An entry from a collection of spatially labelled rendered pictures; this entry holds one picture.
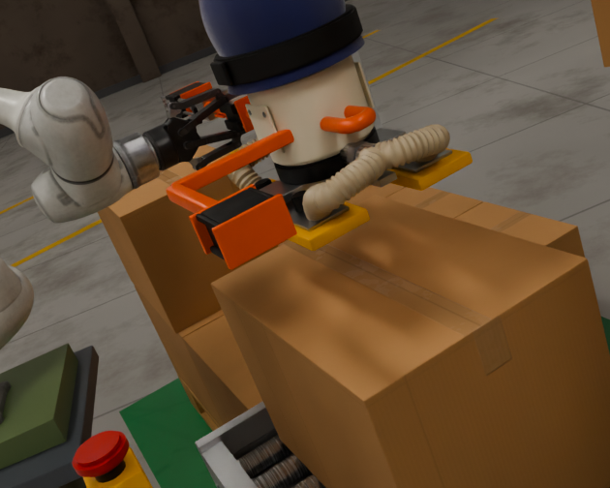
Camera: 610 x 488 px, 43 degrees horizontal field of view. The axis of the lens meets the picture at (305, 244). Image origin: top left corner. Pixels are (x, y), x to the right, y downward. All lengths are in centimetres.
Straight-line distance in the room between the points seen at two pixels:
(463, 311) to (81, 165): 62
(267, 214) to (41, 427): 96
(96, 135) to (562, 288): 72
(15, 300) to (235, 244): 113
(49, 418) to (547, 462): 96
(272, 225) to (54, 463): 93
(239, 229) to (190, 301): 155
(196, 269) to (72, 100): 122
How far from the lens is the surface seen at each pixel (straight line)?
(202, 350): 223
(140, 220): 227
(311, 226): 109
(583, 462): 134
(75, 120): 120
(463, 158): 118
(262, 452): 173
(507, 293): 115
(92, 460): 100
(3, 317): 188
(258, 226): 84
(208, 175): 112
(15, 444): 171
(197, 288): 236
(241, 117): 141
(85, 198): 134
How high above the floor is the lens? 153
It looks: 22 degrees down
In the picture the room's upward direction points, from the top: 21 degrees counter-clockwise
